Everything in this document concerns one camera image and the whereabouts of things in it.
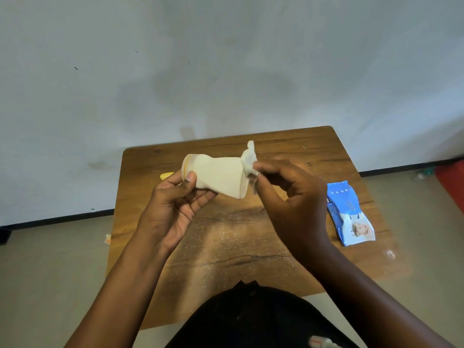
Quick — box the white bottle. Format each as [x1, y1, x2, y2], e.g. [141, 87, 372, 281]
[181, 153, 251, 200]

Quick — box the blue wet wipes pack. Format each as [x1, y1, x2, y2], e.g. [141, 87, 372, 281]
[326, 181, 376, 247]

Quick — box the person's right forearm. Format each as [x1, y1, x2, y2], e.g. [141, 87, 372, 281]
[311, 242, 456, 348]

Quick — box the wooden table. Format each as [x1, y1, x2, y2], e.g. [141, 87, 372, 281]
[105, 126, 412, 330]

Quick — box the red floor object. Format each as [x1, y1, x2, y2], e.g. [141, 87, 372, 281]
[435, 159, 464, 214]

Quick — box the person's left hand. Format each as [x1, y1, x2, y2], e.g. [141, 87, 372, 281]
[139, 170, 218, 252]

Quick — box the person's black clothing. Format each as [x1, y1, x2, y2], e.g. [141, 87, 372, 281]
[165, 280, 360, 348]

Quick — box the person's right hand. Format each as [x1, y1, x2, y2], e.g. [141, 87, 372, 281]
[252, 158, 333, 262]

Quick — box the person's left forearm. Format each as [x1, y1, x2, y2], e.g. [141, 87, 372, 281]
[65, 235, 171, 348]

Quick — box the white wipe cloth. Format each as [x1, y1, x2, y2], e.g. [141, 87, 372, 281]
[241, 140, 260, 195]

